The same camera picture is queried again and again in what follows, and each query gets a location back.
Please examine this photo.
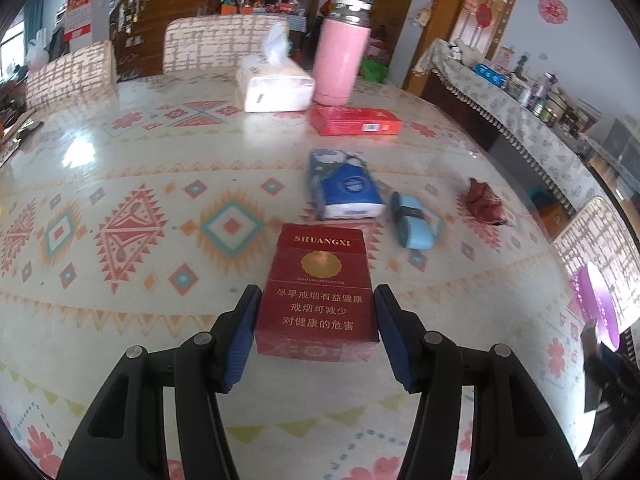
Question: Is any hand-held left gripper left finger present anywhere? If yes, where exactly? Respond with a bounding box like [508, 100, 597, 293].
[56, 284, 263, 480]

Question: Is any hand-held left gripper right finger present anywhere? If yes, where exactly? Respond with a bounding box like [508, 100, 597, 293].
[372, 284, 583, 480]

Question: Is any red cigarette pack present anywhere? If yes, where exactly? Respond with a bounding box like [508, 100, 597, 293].
[253, 223, 381, 363]

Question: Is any dark red snack wrapper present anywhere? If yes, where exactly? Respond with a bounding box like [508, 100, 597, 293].
[459, 177, 508, 226]

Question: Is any purple perforated basket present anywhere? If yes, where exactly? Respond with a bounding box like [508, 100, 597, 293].
[570, 260, 623, 351]

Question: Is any red box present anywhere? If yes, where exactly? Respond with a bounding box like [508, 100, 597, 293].
[309, 106, 404, 137]

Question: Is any blue pocket tissue pack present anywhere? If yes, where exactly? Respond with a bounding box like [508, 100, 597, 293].
[306, 149, 386, 221]

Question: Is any patterned fabric chair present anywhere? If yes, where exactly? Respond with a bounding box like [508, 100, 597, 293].
[25, 40, 118, 111]
[552, 196, 640, 331]
[162, 14, 306, 75]

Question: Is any white tissue pack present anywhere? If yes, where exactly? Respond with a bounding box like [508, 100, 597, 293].
[235, 21, 317, 113]

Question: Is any sideboard with patterned cloth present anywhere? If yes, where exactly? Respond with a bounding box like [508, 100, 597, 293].
[412, 37, 640, 241]

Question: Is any green plastic bag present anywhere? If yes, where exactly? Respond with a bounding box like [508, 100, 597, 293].
[360, 57, 388, 83]

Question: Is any blue box on sideboard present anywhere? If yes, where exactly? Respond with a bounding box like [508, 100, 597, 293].
[472, 62, 508, 86]

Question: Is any pink thermos flask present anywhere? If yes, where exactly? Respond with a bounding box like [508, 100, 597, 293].
[313, 0, 373, 107]

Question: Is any wooden staircase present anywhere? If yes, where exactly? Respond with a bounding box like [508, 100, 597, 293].
[110, 0, 236, 78]

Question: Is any wooden door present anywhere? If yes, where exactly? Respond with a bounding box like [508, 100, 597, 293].
[447, 0, 526, 68]

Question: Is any white plastic bag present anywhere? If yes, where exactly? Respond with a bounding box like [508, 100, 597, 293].
[27, 30, 48, 68]

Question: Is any blue window curtain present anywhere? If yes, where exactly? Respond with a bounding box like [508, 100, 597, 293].
[22, 0, 46, 36]

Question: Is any red wall calendar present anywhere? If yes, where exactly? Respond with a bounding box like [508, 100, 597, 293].
[65, 0, 98, 43]

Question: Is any red paper wall decoration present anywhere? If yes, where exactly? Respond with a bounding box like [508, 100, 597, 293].
[537, 0, 570, 25]

